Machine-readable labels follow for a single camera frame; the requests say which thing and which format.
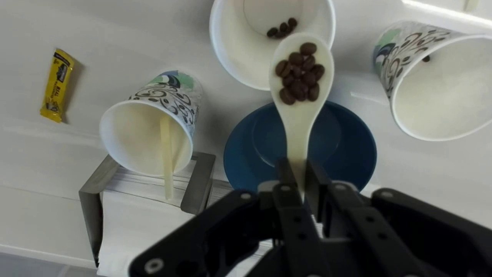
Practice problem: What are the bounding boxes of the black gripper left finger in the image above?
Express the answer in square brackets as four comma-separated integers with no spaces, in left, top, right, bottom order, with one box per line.
[127,156,332,277]

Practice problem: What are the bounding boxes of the patterned paper cup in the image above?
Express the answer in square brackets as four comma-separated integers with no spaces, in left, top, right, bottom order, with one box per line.
[372,19,492,142]
[207,0,338,92]
[98,68,199,178]

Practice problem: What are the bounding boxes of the blue bowl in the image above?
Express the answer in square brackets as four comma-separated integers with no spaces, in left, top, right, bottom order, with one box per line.
[222,98,378,193]

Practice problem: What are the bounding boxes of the white plastic spoon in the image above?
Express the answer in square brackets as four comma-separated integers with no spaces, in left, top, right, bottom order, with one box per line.
[267,32,335,201]

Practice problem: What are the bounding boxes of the coffee beans pile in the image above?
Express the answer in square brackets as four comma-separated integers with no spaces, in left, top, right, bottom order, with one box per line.
[273,41,326,105]
[266,16,299,39]

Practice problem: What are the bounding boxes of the white folded napkins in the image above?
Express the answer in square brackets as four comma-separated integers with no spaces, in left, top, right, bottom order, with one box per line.
[96,167,247,277]

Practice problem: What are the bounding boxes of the yellow snack packet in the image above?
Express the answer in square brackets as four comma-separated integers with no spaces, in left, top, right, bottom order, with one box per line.
[38,47,76,122]

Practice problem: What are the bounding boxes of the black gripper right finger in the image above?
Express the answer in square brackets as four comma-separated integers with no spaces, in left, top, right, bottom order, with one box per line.
[304,158,492,277]

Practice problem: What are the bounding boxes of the metal napkin holder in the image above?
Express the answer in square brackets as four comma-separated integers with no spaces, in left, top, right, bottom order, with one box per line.
[76,150,216,267]

